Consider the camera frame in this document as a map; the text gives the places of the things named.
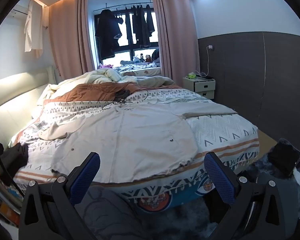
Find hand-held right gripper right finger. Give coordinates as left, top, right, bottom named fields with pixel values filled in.
left=203, top=151, right=286, bottom=240

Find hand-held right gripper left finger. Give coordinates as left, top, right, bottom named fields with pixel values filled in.
left=19, top=152, right=101, bottom=240

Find beige jacket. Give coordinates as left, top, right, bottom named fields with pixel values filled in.
left=39, top=102, right=238, bottom=183

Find dark hanging clothes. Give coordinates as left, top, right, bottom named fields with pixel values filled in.
left=126, top=4, right=155, bottom=48

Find bed with patterned duvet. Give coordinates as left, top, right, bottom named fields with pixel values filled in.
left=9, top=82, right=261, bottom=214

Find dark blue rug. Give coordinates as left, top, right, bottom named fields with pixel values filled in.
left=72, top=140, right=300, bottom=240

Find black folded cloth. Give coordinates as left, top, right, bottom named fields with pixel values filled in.
left=0, top=142, right=29, bottom=180

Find white nightstand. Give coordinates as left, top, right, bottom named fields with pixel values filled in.
left=182, top=76, right=216, bottom=99

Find cream duvet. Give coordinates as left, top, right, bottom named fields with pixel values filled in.
left=37, top=69, right=138, bottom=105

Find cream padded headboard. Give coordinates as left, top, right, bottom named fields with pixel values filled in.
left=0, top=66, right=57, bottom=150

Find grey duvet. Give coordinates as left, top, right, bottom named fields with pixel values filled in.
left=120, top=76, right=175, bottom=87

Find printed window seat mattress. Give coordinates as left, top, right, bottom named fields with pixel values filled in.
left=114, top=64, right=161, bottom=77

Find black framed window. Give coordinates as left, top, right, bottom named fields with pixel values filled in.
left=94, top=4, right=158, bottom=67

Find pink curtain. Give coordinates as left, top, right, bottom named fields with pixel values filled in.
left=151, top=0, right=199, bottom=87
left=49, top=0, right=95, bottom=84

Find black hanging jacket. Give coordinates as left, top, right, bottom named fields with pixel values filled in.
left=95, top=9, right=123, bottom=60

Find white hanging shirt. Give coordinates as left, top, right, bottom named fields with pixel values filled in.
left=24, top=0, right=44, bottom=58

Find black charger cable bundle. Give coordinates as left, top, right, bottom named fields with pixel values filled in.
left=101, top=89, right=149, bottom=110

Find white charging cable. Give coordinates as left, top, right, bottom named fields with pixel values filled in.
left=205, top=49, right=211, bottom=76

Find metal clothes rail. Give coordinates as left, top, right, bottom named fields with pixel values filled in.
left=94, top=2, right=154, bottom=12

